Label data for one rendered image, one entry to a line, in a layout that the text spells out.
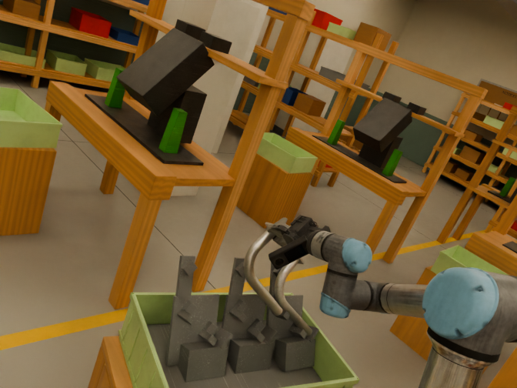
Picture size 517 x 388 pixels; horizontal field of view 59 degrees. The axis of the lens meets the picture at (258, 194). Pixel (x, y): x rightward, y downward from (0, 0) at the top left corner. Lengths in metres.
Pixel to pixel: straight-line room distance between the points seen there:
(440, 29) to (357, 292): 11.85
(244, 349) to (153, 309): 0.31
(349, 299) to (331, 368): 0.49
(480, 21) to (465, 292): 11.82
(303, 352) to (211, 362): 0.34
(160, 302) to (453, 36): 11.66
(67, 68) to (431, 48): 8.95
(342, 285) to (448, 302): 0.36
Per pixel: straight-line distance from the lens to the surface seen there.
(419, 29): 13.03
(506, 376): 1.99
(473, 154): 11.29
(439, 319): 0.82
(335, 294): 1.12
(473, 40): 12.43
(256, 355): 1.49
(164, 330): 1.52
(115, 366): 1.46
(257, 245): 1.33
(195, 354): 1.37
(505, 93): 11.91
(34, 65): 6.71
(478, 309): 0.79
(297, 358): 1.58
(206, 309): 1.41
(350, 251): 1.09
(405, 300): 1.11
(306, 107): 6.79
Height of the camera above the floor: 1.81
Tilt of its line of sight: 20 degrees down
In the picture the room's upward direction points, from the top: 22 degrees clockwise
